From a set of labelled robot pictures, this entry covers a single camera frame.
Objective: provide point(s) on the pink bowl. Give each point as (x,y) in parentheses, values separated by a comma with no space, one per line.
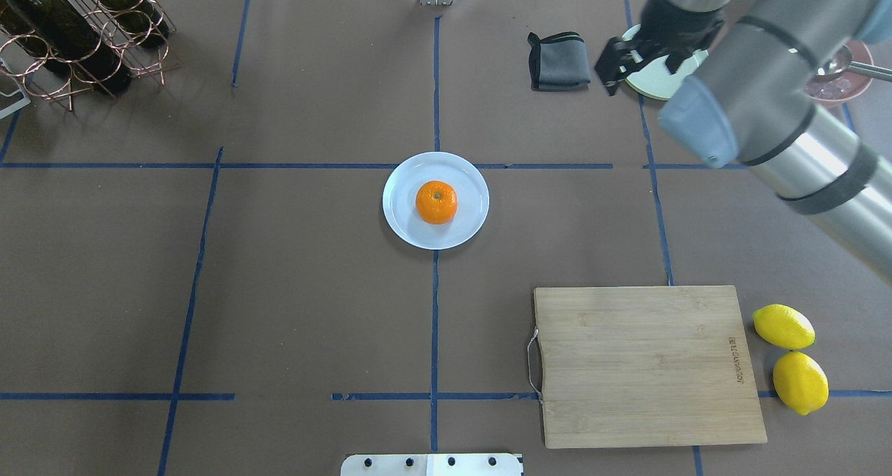
(847,86)

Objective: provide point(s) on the yellow lemon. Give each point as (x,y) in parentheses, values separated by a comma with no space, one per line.
(800,383)
(784,327)

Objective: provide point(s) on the large metal spoon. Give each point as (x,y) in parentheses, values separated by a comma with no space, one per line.
(843,61)

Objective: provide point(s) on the upper yellow lemon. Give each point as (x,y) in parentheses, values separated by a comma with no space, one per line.
(784,327)

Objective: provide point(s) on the orange mandarin fruit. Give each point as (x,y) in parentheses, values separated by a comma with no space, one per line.
(436,202)

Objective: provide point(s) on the folded grey cloth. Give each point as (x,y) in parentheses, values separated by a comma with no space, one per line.
(558,62)

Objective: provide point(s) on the light green plate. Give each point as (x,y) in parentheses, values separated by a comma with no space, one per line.
(654,80)

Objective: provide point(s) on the wooden cutting board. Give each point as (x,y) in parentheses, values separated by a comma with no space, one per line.
(645,366)

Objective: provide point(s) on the lower yellow lemon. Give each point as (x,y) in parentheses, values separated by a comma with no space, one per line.
(800,383)

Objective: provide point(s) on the light blue plate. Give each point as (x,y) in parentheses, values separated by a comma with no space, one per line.
(403,216)

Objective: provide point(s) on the copper wire bottle rack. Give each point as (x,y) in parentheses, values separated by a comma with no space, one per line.
(30,63)

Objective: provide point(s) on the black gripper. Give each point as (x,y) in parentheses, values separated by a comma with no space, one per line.
(677,24)

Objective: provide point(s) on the white metal mounting plate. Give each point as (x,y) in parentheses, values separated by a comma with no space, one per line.
(434,464)

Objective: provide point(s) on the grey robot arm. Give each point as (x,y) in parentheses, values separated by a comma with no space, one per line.
(747,103)

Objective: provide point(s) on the dark green wine bottle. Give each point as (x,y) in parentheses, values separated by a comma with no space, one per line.
(74,40)

